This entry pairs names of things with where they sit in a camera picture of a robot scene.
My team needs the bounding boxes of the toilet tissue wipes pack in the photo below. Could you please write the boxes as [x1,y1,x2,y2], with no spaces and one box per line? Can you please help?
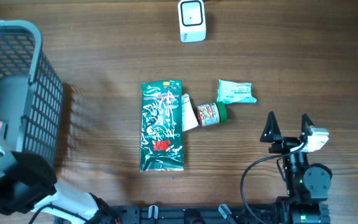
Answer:
[216,80,257,104]

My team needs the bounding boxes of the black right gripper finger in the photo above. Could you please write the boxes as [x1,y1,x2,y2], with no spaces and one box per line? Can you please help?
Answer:
[260,111,282,142]
[301,113,314,136]

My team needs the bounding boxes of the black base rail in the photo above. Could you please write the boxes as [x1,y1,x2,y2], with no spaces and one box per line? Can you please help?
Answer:
[53,204,331,224]

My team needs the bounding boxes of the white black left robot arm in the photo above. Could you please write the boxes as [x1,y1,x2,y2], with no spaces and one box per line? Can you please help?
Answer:
[0,70,120,223]

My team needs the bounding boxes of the green lid Knorr jar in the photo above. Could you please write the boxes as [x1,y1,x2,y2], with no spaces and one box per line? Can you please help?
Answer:
[197,101,228,126]

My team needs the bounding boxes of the green gloves package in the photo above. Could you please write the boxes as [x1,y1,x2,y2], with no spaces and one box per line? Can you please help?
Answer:
[140,80,185,172]

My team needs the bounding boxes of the white barcode scanner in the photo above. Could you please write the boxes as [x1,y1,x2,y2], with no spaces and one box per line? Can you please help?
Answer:
[177,0,206,43]

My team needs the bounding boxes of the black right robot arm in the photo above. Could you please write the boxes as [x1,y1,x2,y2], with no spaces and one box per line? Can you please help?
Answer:
[260,111,333,223]

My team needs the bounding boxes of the grey plastic basket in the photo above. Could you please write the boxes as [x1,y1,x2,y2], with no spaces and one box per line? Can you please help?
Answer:
[0,20,65,166]

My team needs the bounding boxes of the white small packet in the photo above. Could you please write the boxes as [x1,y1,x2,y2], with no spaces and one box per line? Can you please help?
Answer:
[181,93,199,132]

